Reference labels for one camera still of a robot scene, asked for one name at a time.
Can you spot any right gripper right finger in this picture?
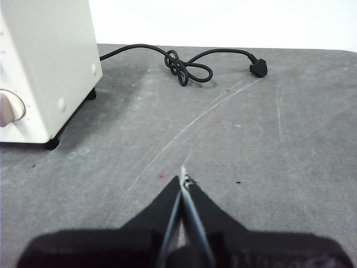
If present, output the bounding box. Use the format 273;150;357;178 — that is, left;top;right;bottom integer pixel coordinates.
181;166;355;268

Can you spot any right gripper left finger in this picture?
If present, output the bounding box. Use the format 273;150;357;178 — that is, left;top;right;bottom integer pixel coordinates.
15;175;181;268

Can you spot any oven timer knob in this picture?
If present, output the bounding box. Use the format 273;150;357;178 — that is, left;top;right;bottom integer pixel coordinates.
0;89;27;128

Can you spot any cream Toshiba toaster oven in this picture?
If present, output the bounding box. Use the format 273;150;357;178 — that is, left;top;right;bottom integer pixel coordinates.
0;0;103;151

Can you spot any black power cord with plug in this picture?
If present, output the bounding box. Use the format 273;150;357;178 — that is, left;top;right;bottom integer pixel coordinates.
99;44;269;87

